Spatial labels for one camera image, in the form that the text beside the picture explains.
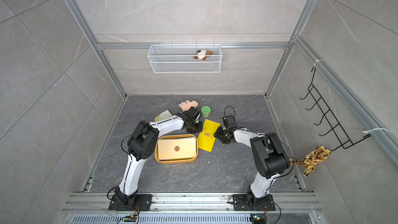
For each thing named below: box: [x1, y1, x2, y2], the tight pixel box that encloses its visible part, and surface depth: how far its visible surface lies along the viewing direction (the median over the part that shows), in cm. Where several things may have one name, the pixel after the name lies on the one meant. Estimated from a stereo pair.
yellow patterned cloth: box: [289, 145, 332, 177], surface depth 69 cm
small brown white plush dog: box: [192, 49, 213, 62], surface depth 89 cm
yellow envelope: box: [197, 118, 221, 153], surface depth 99 cm
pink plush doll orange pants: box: [178, 99, 199, 112], surface depth 108 cm
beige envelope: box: [157, 136, 197, 161], surface depth 88 cm
